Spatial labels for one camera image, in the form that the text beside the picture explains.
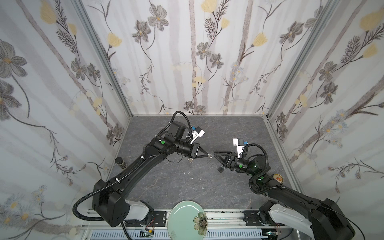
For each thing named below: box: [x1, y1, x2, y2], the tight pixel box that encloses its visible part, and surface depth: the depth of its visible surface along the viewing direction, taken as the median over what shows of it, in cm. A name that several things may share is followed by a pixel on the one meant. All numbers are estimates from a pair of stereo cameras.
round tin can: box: [272, 173, 284, 184], surface depth 79 cm
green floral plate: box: [167, 200, 208, 240], surface depth 74 cm
